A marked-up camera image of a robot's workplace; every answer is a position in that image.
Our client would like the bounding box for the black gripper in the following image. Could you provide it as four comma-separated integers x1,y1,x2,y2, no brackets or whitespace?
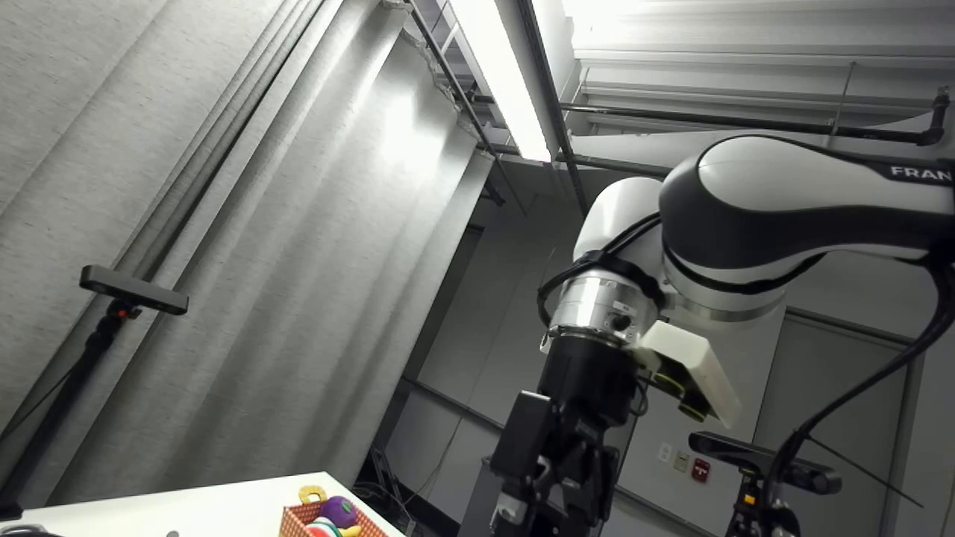
490,333,642,537

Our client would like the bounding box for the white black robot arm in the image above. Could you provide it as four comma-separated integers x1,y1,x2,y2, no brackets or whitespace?
487,135,955,537

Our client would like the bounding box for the purple toy ball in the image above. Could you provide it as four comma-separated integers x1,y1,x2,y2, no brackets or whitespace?
321,494,358,527

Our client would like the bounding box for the long ceiling light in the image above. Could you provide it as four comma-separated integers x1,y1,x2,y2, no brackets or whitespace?
451,0,552,162

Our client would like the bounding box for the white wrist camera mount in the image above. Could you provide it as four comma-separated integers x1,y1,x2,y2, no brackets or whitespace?
634,318,742,426

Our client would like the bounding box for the black camera on right stand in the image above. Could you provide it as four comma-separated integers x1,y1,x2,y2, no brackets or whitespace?
688,433,840,494

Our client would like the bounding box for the black camera on stand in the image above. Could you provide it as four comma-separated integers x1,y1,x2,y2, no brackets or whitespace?
79,266,188,315
688,433,840,494

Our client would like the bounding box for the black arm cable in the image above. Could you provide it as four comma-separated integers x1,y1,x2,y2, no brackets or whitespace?
769,256,955,481

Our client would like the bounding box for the black camera on left stand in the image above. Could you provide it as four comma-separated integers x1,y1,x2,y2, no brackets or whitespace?
79,266,188,315

